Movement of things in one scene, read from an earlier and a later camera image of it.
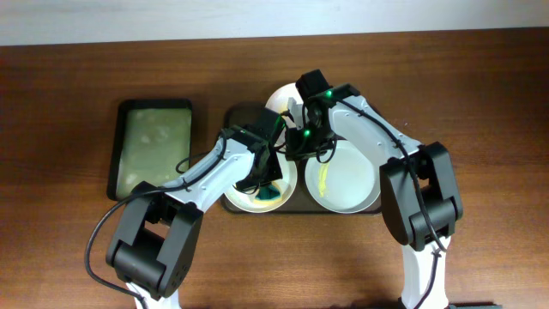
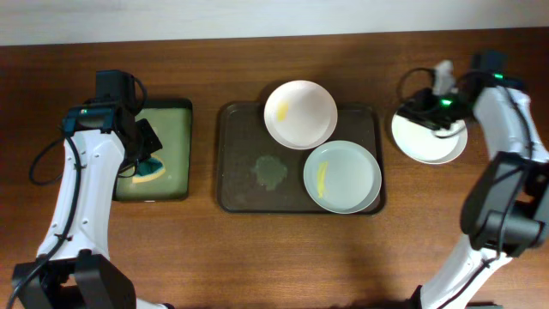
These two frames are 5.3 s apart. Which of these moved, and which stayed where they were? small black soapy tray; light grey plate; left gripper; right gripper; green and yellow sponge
Moved: right gripper; left gripper; green and yellow sponge
Stayed: light grey plate; small black soapy tray
